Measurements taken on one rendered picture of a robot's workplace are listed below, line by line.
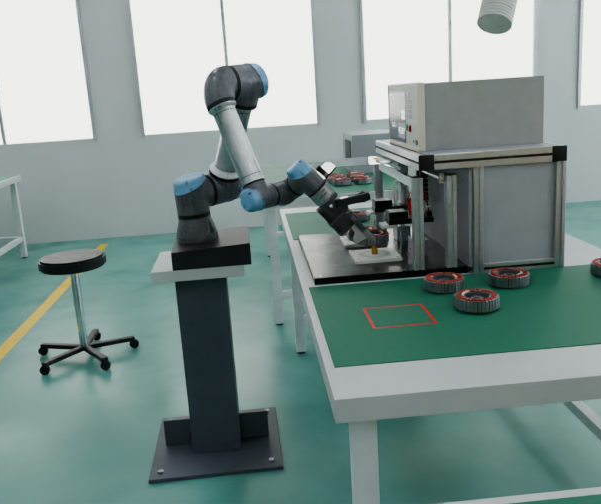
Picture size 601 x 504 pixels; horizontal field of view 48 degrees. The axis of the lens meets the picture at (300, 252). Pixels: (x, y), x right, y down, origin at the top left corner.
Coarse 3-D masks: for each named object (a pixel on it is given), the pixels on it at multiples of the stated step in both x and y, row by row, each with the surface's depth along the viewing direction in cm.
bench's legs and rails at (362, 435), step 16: (304, 320) 348; (304, 336) 349; (304, 352) 352; (576, 416) 235; (592, 416) 227; (352, 432) 134; (368, 432) 134; (592, 432) 224; (352, 448) 135; (368, 448) 135; (352, 464) 137; (368, 464) 135; (352, 480) 139; (368, 480) 136; (352, 496) 142; (368, 496) 137
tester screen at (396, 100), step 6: (390, 96) 241; (396, 96) 232; (402, 96) 223; (390, 102) 242; (396, 102) 232; (402, 102) 223; (390, 108) 243; (396, 108) 233; (402, 108) 224; (390, 114) 244; (396, 114) 234; (390, 120) 244; (396, 120) 235; (402, 120) 225; (390, 126) 245; (396, 126) 235; (390, 132) 246; (402, 138) 227
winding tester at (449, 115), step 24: (408, 96) 215; (432, 96) 203; (456, 96) 204; (480, 96) 204; (504, 96) 205; (528, 96) 205; (408, 120) 217; (432, 120) 205; (456, 120) 205; (480, 120) 206; (504, 120) 206; (528, 120) 207; (408, 144) 220; (432, 144) 206; (456, 144) 207; (480, 144) 208; (504, 144) 208
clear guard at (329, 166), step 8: (328, 160) 248; (336, 160) 246; (344, 160) 245; (352, 160) 243; (360, 160) 241; (368, 160) 239; (376, 160) 238; (384, 160) 236; (392, 160) 234; (328, 168) 237; (328, 176) 229
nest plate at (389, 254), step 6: (354, 252) 227; (360, 252) 227; (366, 252) 226; (378, 252) 225; (384, 252) 225; (390, 252) 224; (396, 252) 224; (354, 258) 219; (360, 258) 219; (366, 258) 218; (372, 258) 218; (378, 258) 217; (384, 258) 217; (390, 258) 217; (396, 258) 217
